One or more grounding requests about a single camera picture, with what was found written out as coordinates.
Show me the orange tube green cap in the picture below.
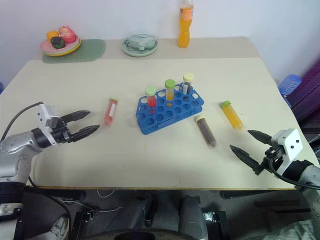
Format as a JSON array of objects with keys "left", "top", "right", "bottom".
[
  {"left": 164, "top": 79, "right": 176, "bottom": 102},
  {"left": 220, "top": 100, "right": 245, "bottom": 130}
]

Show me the green placemat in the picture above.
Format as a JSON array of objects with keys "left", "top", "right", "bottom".
[{"left": 41, "top": 38, "right": 107, "bottom": 65}]

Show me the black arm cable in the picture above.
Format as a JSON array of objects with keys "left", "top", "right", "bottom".
[
  {"left": 0, "top": 101, "right": 44, "bottom": 142},
  {"left": 267, "top": 156, "right": 320, "bottom": 190}
]

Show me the clear tube yellow cap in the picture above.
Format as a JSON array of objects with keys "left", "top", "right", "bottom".
[{"left": 181, "top": 72, "right": 195, "bottom": 96}]

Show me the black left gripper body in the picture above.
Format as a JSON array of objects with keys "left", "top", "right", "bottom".
[{"left": 48, "top": 118, "right": 76, "bottom": 146}]

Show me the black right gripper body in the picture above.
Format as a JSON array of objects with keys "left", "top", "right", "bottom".
[{"left": 261, "top": 146, "right": 286, "bottom": 174}]

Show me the pink red toy food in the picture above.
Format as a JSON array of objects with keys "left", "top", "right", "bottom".
[{"left": 57, "top": 24, "right": 77, "bottom": 43}]

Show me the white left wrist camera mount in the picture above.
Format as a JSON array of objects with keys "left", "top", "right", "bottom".
[{"left": 36, "top": 103, "right": 63, "bottom": 133}]

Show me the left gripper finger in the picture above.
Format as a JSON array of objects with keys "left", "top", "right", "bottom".
[
  {"left": 61, "top": 110, "right": 92, "bottom": 124},
  {"left": 71, "top": 124, "right": 101, "bottom": 143}
]

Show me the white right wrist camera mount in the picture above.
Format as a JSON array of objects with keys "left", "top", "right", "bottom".
[{"left": 271, "top": 128, "right": 304, "bottom": 176}]

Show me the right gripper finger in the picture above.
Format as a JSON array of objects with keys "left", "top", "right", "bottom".
[
  {"left": 229, "top": 144, "right": 264, "bottom": 176},
  {"left": 247, "top": 129, "right": 273, "bottom": 146}
]

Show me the black green toy food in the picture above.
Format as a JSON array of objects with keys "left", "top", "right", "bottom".
[{"left": 50, "top": 36, "right": 67, "bottom": 49}]

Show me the orange soda bottle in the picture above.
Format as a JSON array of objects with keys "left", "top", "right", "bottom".
[{"left": 177, "top": 0, "right": 195, "bottom": 49}]

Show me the brown tube cream cap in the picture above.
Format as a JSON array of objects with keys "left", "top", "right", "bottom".
[{"left": 194, "top": 115, "right": 218, "bottom": 149}]

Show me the blue test tube rack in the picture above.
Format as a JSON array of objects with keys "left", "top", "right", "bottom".
[{"left": 135, "top": 84, "right": 205, "bottom": 136}]

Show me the pale green fabric pouch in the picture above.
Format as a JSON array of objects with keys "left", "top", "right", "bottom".
[{"left": 124, "top": 33, "right": 157, "bottom": 51}]

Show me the grey rounded robot leg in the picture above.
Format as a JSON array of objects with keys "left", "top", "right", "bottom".
[{"left": 177, "top": 194, "right": 209, "bottom": 240}]

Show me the blue ribbed water jug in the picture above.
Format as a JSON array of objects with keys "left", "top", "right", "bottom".
[{"left": 278, "top": 74, "right": 303, "bottom": 97}]

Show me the thin white cable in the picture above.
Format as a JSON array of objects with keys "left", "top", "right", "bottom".
[{"left": 96, "top": 189, "right": 124, "bottom": 214}]

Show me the pink plate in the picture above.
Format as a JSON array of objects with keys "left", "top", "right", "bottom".
[{"left": 39, "top": 37, "right": 80, "bottom": 54}]

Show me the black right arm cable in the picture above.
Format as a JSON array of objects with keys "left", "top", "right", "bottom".
[{"left": 267, "top": 156, "right": 320, "bottom": 190}]

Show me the dark rounded robot leg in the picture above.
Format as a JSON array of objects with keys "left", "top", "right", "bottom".
[{"left": 113, "top": 194, "right": 161, "bottom": 235}]

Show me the red tube green cap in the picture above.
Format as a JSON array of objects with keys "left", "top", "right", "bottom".
[{"left": 144, "top": 85, "right": 158, "bottom": 115}]

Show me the orange toy food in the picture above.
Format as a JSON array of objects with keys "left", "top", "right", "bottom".
[{"left": 46, "top": 30, "right": 60, "bottom": 41}]

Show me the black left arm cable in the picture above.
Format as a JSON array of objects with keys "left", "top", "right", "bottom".
[{"left": 0, "top": 101, "right": 44, "bottom": 142}]

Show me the pale green stacked plate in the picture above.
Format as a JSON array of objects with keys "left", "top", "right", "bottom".
[{"left": 41, "top": 39, "right": 81, "bottom": 57}]

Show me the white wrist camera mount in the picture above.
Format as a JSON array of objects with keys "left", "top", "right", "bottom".
[
  {"left": 271, "top": 128, "right": 304, "bottom": 176},
  {"left": 36, "top": 103, "right": 63, "bottom": 133}
]

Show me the yellow plate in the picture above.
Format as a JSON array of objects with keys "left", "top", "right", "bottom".
[{"left": 49, "top": 38, "right": 83, "bottom": 57}]

